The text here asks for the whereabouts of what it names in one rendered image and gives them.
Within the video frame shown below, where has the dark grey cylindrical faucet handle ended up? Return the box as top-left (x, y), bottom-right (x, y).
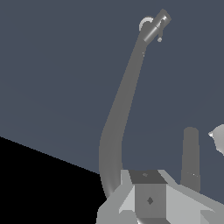
top-left (179, 126), bottom-right (202, 193)

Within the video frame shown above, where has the pale grey pointed faucet handle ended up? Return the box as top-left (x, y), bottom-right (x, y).
top-left (207, 123), bottom-right (224, 154)

